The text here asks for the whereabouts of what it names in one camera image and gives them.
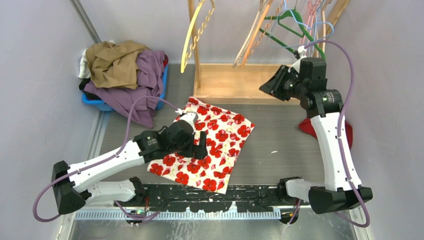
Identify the wooden hanger rack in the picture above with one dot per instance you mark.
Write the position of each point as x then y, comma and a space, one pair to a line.
238, 83

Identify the aluminium rail frame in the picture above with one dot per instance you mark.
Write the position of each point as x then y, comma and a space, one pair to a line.
134, 215

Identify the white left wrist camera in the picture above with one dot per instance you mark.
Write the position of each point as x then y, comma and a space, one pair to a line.
189, 117

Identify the purple garment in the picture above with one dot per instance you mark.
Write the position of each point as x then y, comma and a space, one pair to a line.
151, 67

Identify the red poppy print skirt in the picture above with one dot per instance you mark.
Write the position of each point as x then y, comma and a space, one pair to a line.
226, 133

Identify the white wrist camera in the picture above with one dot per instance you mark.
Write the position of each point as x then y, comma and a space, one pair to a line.
189, 117
299, 54

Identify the light wooden hanger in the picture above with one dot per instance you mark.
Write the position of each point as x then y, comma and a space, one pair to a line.
246, 39

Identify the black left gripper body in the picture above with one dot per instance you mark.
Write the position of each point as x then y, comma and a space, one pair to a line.
186, 149

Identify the orange hanger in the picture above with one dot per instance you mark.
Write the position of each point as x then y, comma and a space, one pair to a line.
255, 36

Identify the yellow hanger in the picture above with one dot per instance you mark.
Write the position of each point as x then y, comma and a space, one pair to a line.
191, 8

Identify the light blue wire hanger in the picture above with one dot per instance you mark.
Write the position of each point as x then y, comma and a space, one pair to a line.
292, 21

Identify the green hanger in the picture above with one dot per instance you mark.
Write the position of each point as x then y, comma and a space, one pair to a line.
310, 47

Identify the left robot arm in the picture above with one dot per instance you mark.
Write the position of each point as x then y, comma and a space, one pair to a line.
79, 184

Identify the white garment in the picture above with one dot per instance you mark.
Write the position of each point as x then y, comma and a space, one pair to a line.
84, 70

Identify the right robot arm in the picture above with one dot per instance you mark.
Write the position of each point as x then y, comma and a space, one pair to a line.
342, 188

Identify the pink hanger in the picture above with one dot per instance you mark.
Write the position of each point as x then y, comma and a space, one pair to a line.
312, 17

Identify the tan garment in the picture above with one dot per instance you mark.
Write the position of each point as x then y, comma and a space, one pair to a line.
114, 65

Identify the red garment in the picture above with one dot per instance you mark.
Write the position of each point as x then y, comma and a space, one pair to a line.
306, 127

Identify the wavy wooden hanger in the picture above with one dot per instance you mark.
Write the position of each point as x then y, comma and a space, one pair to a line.
193, 35

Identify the beige wooden hanger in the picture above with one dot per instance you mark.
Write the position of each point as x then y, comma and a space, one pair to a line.
323, 6

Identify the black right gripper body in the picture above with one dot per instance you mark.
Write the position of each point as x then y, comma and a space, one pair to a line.
287, 88

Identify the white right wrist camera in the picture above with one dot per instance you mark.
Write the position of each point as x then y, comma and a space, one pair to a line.
299, 54

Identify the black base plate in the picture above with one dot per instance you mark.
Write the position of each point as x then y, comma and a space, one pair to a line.
179, 198

